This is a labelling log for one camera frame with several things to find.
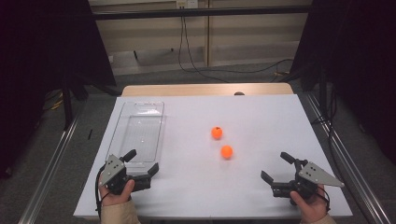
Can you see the orange table tennis ball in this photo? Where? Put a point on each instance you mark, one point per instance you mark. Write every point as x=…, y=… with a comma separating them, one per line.
x=226, y=151
x=216, y=133

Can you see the white wall outlet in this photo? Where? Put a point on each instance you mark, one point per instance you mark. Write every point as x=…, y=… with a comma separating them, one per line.
x=186, y=3

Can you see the clear plastic tray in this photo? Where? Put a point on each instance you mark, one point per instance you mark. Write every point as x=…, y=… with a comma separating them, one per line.
x=141, y=127

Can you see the wooden table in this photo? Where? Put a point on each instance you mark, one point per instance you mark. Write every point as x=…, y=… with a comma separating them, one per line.
x=186, y=89

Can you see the person's right hand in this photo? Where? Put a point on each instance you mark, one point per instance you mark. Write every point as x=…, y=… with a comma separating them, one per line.
x=311, y=207

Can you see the person's left hand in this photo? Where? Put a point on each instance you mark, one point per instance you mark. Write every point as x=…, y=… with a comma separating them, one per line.
x=116, y=197

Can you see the black curtain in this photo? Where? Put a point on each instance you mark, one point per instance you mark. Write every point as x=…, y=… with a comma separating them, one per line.
x=37, y=62
x=361, y=62

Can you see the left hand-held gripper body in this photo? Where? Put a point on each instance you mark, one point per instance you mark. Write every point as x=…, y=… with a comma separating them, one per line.
x=112, y=170

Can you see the black horizontal bar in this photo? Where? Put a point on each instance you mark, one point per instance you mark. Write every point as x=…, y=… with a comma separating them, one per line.
x=218, y=11

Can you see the white table sheet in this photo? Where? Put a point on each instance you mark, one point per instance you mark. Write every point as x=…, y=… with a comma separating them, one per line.
x=193, y=180

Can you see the metal floor rail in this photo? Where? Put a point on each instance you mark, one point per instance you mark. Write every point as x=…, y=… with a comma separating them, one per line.
x=348, y=155
x=49, y=174

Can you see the black stand leg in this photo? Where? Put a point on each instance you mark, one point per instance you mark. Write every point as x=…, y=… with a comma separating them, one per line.
x=67, y=102

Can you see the black pen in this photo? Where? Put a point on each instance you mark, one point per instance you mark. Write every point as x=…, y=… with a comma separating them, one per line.
x=90, y=134

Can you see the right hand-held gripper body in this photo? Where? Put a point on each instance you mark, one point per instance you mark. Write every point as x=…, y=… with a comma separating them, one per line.
x=314, y=175

